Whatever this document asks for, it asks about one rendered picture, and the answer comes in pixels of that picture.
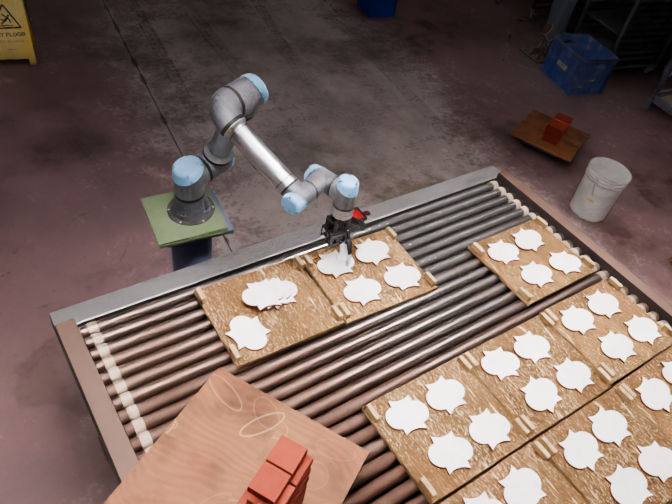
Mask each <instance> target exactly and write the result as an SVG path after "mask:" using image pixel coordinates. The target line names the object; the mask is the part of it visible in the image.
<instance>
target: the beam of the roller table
mask: <svg viewBox="0 0 672 504"><path fill-rule="evenodd" d="M499 172H500V171H499V170H498V169H496V168H495V167H494V166H493V165H492V166H489V167H486V168H483V169H480V170H477V171H474V172H471V173H468V174H465V175H462V176H459V177H456V178H453V179H450V180H447V181H444V182H441V183H438V184H435V185H432V186H429V187H426V188H423V189H420V190H417V191H414V192H411V193H408V194H405V195H402V196H399V197H396V198H393V199H390V200H387V201H384V202H381V203H378V204H375V205H372V206H369V207H366V208H363V209H360V210H361V211H362V212H364V211H369V212H370V213H371V214H370V215H369V216H367V221H364V222H365V224H366V225H367V226H368V225H371V224H374V223H376V222H379V221H382V220H385V219H388V218H391V217H393V216H396V215H399V214H402V213H405V212H408V211H410V210H413V209H416V208H419V207H422V206H425V205H427V204H430V203H433V202H436V201H439V200H442V199H445V198H447V197H450V196H453V195H456V194H459V193H462V192H464V191H467V190H470V189H473V188H476V187H479V186H481V185H484V184H487V183H488V182H491V181H495V180H496V178H497V175H498V173H499ZM325 222H326V221H324V222H321V223H318V224H315V225H312V226H309V227H306V228H303V229H300V230H297V231H294V232H291V233H288V234H285V235H282V236H279V237H276V238H273V239H270V240H267V241H264V242H261V243H258V244H255V245H252V246H249V247H246V248H243V249H240V250H237V251H234V252H231V253H228V254H225V255H222V256H219V257H216V258H213V259H210V260H207V261H204V262H201V263H198V264H195V265H192V266H189V267H186V268H183V269H180V270H177V271H174V272H171V273H168V274H165V275H162V276H159V277H156V278H153V279H150V280H147V281H144V282H141V283H138V284H135V285H132V286H129V287H126V288H123V289H120V290H117V291H114V292H111V293H108V294H105V295H102V296H99V297H96V298H93V299H90V300H87V301H84V302H81V303H78V304H75V305H72V306H69V307H66V308H63V309H60V310H57V311H54V312H51V313H49V317H50V320H51V324H52V326H53V329H54V331H55V333H56V336H57V332H56V329H55V325H56V324H59V323H62V322H65V321H68V320H71V319H74V320H75V322H76V324H77V326H78V328H79V327H81V326H84V325H86V323H89V322H92V321H98V320H101V319H104V318H107V317H109V316H112V315H115V314H118V313H121V312H124V311H126V310H129V309H132V308H135V307H138V306H141V305H143V304H146V303H149V302H152V301H155V300H158V299H161V298H163V297H166V296H169V295H172V294H175V293H178V292H180V291H183V290H186V289H189V288H192V287H195V286H197V285H200V284H203V283H206V282H209V281H212V280H214V279H217V278H220V277H223V276H226V275H229V274H232V273H234V272H237V271H240V270H243V269H246V268H249V267H251V266H254V265H257V264H260V263H263V262H266V261H268V260H271V259H274V258H277V257H280V256H283V255H285V254H288V253H291V252H294V251H297V250H300V249H303V248H305V247H308V246H311V245H314V244H317V243H320V242H322V241H325V240H326V237H319V236H320V234H321V228H322V225H323V224H325ZM57 338H58V336H57Z"/></svg>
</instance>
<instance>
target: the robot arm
mask: <svg viewBox="0 0 672 504"><path fill-rule="evenodd" d="M267 100H268V91H267V89H266V86H265V84H264V82H263V81H262V80H261V79H260V78H259V77H258V76H256V75H255V74H251V73H248V74H245V75H242V76H241V77H240V78H238V79H236V80H234V81H233V82H231V83H229V84H227V85H225V86H224V87H222V88H220V89H218V90H217V91H216V92H215V93H214V94H213V95H212V97H211V100H210V105H209V111H210V116H211V119H212V122H213V124H214V126H215V127H216V130H215V132H214V135H213V137H212V139H210V140H208V141H207V142H206V143H205V145H204V147H203V149H202V151H201V152H200V153H199V154H197V155H195V156H192V155H188V157H186V156H183V157H181V158H179V159H177V160H176V161H175V163H174V164H173V167H172V179H173V185H174V194H175V195H174V198H173V201H172V206H171V207H172V213H173V215H174V216H175V217H176V218H178V219H180V220H182V221H188V222H193V221H198V220H201V219H203V218H204V217H206V216H207V215H208V213H209V212H210V202H209V200H208V198H207V196H206V194H205V189H204V187H205V185H207V184H208V183H210V182H211V181H213V180H214V179H215V178H217V177H218V176H220V175H221V174H223V173H224V172H226V171H228V170H229V169H230V168H231V167H232V166H233V165H234V162H235V156H234V151H233V150H232V149H233V147H234V145H235V146H236V147H237V148H238V149H239V150H240V151H241V152H242V153H243V154H244V155H245V156H246V158H247V159H248V160H249V161H250V162H251V163H252V164H253V165H254V166H255V167H256V168H257V169H258V170H259V172H260V173H261V174H262V175H263V176H264V177H265V178H266V179H267V180H268V181H269V182H270V183H271V184H272V186H273V187H274V188H275V189H276V190H277V191H278V192H279V193H280V194H281V195H282V196H283V197H282V199H281V204H282V206H283V207H284V209H285V211H286V212H288V213H289V214H292V215H296V214H298V213H300V212H301V211H302V210H304V209H306V208H307V206H308V205H310V204H311V203H312V202H313V201H314V200H316V199H317V198H318V197H319V196H321V195H322V194H323V193H325V194H326V195H328V196H330V197H332V198H334V201H333V206H332V211H331V212H332V214H330V215H327V217H326V222H325V224H323V225H322V228H321V234H320V236H319V237H326V241H327V244H328V245H329V246H330V248H332V247H336V246H339V244H340V243H343V241H345V244H341V245H340V252H339V253H338V254H337V256H336V259H337V260H338V261H344V260H346V267H348V266H349V263H350V260H351V254H352V241H351V236H350V230H349V228H350V229H355V230H360V231H364V230H365V229H366V227H367V225H366V224H365V222H364V221H363V220H362V219H360V218H355V217H352V216H353V212H354V207H355V203H356V198H357V195H358V188H359V181H358V179H357V178H356V177H355V176H353V175H348V174H342V175H340V176H338V175H336V174H334V173H332V172H331V171H329V170H327V169H326V168H325V167H322V166H320V165H318V164H312V165H311V166H309V168H308V169H307V170H306V172H305V174H304V181H302V182H300V181H299V180H298V179H297V178H296V177H295V176H294V175H293V174H292V172H291V171H290V170H289V169H288V168H287V167H286V166H285V165H284V164H283V163H282V162H281V161H280V160H279V158H278V157H277V156H276V155H275V154H274V153H273V152H272V151H271V150H270V149H269V148H268V147H267V146H266V144H265V143H264V142H263V141H262V140H261V139H260V138H259V137H258V136H257V135H256V134H255V133H254V132H253V130H252V129H251V128H250V127H249V126H248V125H247V124H246V122H247V121H250V120H251V119H252V118H253V117H254V115H255V113H256V111H257V109H258V108H259V107H260V106H261V105H264V104H265V103H266V102H267ZM323 228H324V229H325V232H323V233H322V230H323Z"/></svg>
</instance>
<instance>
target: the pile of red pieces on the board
mask: <svg viewBox="0 0 672 504"><path fill-rule="evenodd" d="M307 450H308V449H307V448H305V447H303V446H301V445H300V444H298V443H296V442H294V441H292V440H291V439H289V438H287V437H285V436H283V435H281V437H280V438H279V440H278V441H277V443H276V445H275V446H274V448H273V449H272V451H271V452H270V454H269V455H268V457H267V458H266V460H265V461H264V462H263V464H262V465H261V467H260V468H259V470H258V471H257V473H256V474H255V476H254V477H253V479H252V480H251V482H250V483H249V485H248V487H247V489H246V490H245V492H244V493H243V495H242V496H241V498H240V499H239V501H238V502H237V504H302V502H303V500H304V496H305V490H306V487H307V482H308V479H309V476H308V475H309V473H310V471H311V467H310V466H311V464H312V462H313V458H312V457H311V456H309V455H307Z"/></svg>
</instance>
